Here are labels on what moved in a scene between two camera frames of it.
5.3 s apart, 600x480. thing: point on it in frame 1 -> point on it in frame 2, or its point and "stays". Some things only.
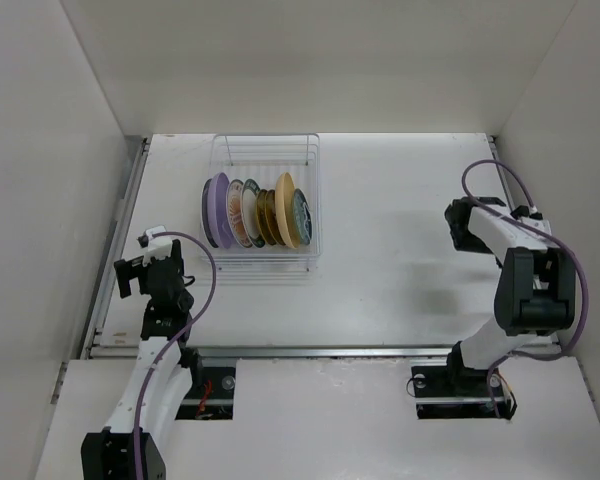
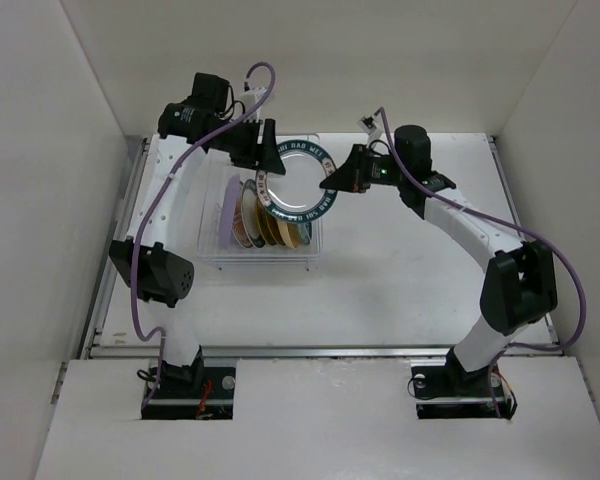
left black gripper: x=123 y=267 -> x=265 y=154
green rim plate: x=249 y=213 stays
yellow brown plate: x=271 y=218 stays
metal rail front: x=131 y=352 stays
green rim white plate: x=205 y=214 -> x=297 y=195
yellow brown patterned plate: x=262 y=217 stays
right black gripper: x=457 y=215 -> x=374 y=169
